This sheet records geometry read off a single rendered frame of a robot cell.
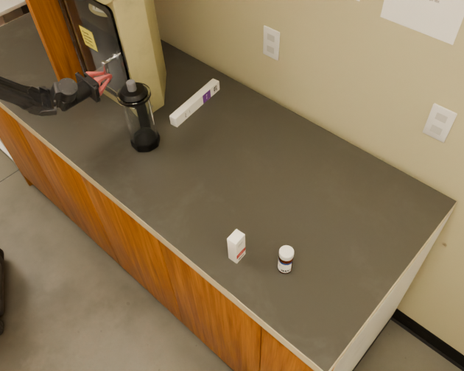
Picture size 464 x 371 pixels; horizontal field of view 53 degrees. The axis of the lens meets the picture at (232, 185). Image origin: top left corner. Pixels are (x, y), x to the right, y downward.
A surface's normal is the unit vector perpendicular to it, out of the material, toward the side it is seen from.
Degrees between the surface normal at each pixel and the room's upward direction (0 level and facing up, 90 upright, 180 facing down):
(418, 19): 90
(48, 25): 90
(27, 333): 0
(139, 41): 90
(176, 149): 0
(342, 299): 0
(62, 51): 90
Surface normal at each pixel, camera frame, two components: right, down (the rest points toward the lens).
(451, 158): -0.68, 0.58
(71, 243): -0.04, -0.63
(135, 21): 0.74, 0.51
